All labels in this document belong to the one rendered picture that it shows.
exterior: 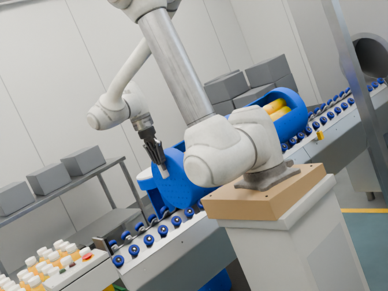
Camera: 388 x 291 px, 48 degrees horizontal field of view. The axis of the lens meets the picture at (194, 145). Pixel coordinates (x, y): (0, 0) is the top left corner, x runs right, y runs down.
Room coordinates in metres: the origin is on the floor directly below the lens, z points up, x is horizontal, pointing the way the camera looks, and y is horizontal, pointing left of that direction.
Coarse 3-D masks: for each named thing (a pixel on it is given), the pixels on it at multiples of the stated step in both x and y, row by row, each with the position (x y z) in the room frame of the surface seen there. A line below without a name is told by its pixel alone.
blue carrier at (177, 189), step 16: (272, 96) 2.44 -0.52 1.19; (288, 96) 2.28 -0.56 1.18; (304, 112) 2.27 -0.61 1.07; (288, 128) 2.19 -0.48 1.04; (304, 128) 2.32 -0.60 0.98; (176, 144) 2.04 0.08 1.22; (176, 160) 1.82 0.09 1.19; (160, 176) 1.96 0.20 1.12; (176, 176) 1.85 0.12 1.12; (176, 192) 1.89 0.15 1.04; (192, 192) 1.80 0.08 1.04; (208, 192) 1.89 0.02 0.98
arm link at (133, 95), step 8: (128, 88) 1.83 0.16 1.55; (136, 88) 1.84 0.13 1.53; (128, 96) 1.81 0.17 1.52; (136, 96) 1.82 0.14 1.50; (144, 96) 1.87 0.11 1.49; (128, 104) 1.79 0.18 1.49; (136, 104) 1.81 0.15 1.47; (144, 104) 1.85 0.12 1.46; (136, 112) 1.82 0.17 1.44; (144, 112) 1.84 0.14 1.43
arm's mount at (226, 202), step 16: (304, 176) 1.40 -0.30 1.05; (320, 176) 1.45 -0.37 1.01; (224, 192) 1.51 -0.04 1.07; (240, 192) 1.45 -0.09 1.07; (256, 192) 1.39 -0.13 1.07; (272, 192) 1.34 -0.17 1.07; (288, 192) 1.33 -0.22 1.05; (304, 192) 1.38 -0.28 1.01; (208, 208) 1.51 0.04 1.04; (224, 208) 1.44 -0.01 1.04; (240, 208) 1.38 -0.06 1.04; (256, 208) 1.32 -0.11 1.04; (272, 208) 1.28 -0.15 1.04; (288, 208) 1.32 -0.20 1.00
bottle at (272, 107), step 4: (276, 100) 2.35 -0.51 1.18; (280, 100) 2.35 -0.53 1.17; (284, 100) 2.36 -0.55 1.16; (268, 104) 2.32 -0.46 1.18; (272, 104) 2.32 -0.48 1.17; (276, 104) 2.32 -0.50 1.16; (280, 104) 2.33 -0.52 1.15; (284, 104) 2.35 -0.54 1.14; (264, 108) 2.29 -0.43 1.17; (268, 108) 2.29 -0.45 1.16; (272, 108) 2.29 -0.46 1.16; (276, 108) 2.31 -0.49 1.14; (280, 108) 2.33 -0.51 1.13; (268, 112) 2.28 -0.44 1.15; (272, 112) 2.29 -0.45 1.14
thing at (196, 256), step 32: (352, 96) 2.82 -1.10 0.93; (384, 96) 2.72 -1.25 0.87; (352, 128) 2.47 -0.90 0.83; (384, 128) 2.74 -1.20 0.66; (320, 160) 2.29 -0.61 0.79; (352, 160) 2.52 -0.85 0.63; (160, 224) 1.91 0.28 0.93; (128, 256) 1.68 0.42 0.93; (160, 256) 1.66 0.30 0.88; (192, 256) 1.73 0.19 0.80; (224, 256) 1.86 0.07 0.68; (128, 288) 1.54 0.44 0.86; (160, 288) 1.63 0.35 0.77; (192, 288) 1.75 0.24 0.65
